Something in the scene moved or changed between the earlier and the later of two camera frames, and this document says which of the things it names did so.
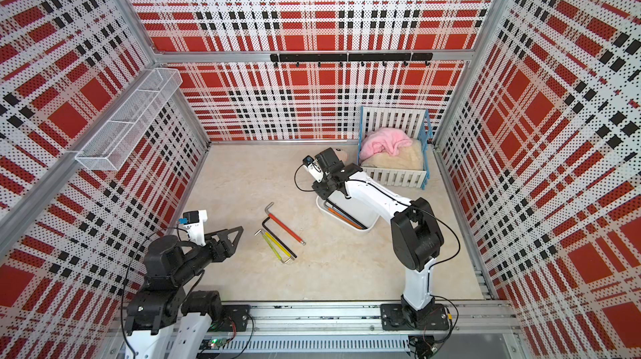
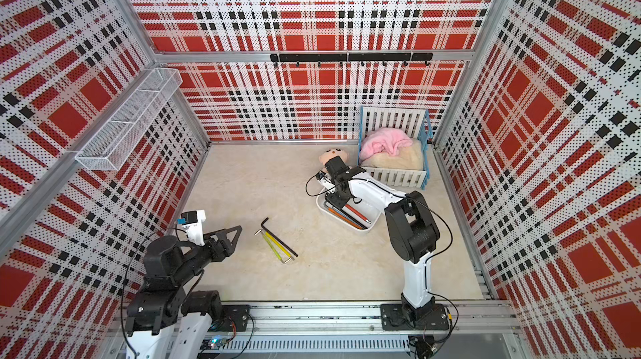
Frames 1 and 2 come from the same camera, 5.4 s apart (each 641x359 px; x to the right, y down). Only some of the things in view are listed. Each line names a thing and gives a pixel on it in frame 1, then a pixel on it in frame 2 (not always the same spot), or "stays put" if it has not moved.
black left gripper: [227, 250] stays put
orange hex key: [344, 218] stays put
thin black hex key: [263, 224] stays put
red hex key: [282, 225] to [357, 214]
